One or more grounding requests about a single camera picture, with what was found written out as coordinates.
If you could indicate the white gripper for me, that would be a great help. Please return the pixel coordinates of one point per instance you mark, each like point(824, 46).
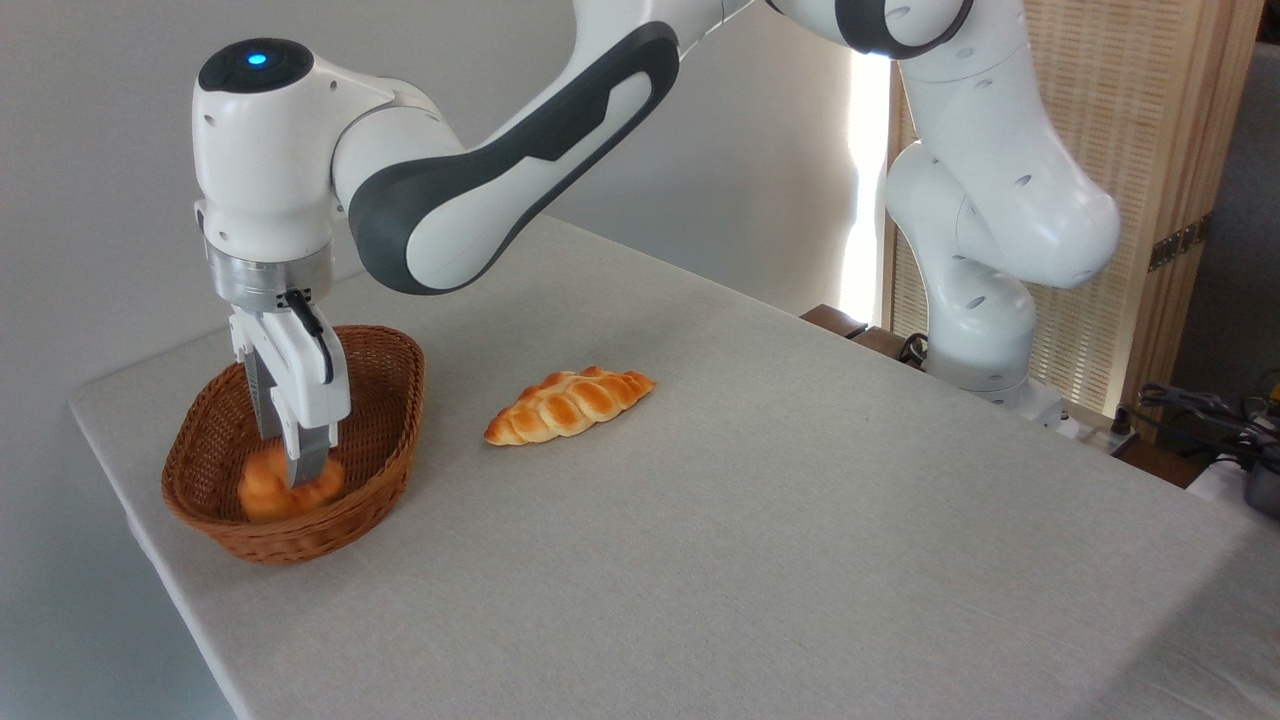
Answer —
point(300, 370)

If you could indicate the round muffin-shaped bread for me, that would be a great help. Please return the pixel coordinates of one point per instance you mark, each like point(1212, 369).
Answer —
point(262, 495)

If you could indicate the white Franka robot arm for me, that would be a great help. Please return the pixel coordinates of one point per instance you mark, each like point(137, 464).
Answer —
point(500, 170)

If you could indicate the brown wicker basket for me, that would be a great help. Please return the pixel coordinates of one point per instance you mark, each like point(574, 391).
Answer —
point(385, 400)

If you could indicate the braided bread loaf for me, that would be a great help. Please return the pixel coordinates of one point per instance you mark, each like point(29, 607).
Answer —
point(570, 405)

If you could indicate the grey tablecloth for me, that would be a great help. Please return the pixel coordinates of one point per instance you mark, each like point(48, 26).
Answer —
point(800, 550)

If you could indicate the dark brown wooden furniture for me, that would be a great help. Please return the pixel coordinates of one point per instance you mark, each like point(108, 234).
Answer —
point(835, 320)

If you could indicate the black screen hinge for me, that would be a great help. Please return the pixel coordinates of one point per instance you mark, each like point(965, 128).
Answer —
point(1180, 243)

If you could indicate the wooden folding screen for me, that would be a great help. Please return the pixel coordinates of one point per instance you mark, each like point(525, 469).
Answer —
point(1160, 100)

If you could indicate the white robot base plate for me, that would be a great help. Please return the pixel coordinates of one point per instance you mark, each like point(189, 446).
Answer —
point(1045, 405)

